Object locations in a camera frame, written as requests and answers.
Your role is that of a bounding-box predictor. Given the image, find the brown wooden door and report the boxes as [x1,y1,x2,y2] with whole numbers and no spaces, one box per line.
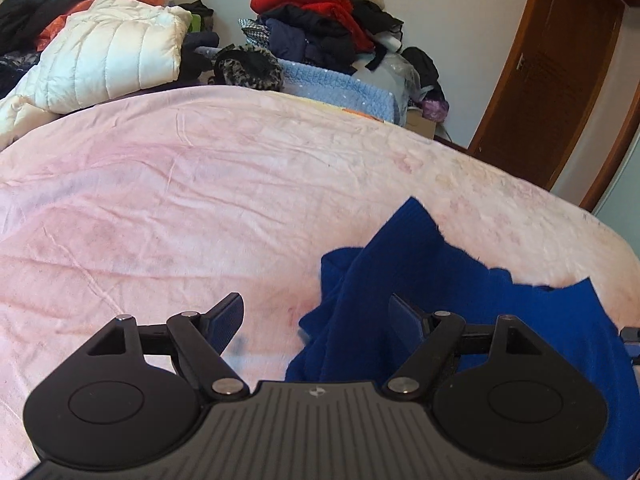
[466,0,640,213]

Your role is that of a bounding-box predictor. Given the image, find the light blue knit blanket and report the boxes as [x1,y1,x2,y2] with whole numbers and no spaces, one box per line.
[276,57,402,125]

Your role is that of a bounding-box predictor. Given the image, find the white puffer jacket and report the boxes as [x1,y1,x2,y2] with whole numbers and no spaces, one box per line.
[0,0,194,150]

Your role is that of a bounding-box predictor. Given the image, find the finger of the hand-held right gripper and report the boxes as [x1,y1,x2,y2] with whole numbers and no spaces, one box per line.
[619,327,640,362]

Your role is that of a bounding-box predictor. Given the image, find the leopard print cloth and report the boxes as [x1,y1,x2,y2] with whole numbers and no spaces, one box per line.
[212,43,285,93]

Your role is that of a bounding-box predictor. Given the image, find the pink bed sheet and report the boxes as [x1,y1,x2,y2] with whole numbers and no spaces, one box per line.
[0,85,640,473]

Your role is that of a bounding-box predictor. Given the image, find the black jacket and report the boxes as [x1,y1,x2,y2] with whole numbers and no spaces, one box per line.
[0,0,146,57]

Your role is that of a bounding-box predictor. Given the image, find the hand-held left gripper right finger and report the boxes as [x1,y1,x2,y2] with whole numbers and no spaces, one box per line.
[382,293,541,402]

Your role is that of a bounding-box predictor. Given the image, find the cardboard box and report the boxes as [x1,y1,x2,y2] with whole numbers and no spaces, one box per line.
[404,109,437,140]

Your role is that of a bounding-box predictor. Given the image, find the clear plastic bag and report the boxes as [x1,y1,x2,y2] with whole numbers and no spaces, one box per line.
[372,52,422,109]

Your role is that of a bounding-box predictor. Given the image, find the black bag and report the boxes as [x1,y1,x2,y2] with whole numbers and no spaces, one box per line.
[400,46,447,103]

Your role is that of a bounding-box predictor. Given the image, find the blue knit sweater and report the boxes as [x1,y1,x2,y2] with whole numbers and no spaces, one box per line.
[285,197,640,480]

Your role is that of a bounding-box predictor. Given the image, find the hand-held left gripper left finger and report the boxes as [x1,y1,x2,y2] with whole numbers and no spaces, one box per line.
[86,292,250,402]

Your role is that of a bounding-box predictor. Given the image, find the purple bag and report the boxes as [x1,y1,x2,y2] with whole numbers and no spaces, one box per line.
[421,98,450,123]

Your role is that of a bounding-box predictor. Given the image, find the navy garment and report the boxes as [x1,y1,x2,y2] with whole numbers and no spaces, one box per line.
[260,5,357,69]

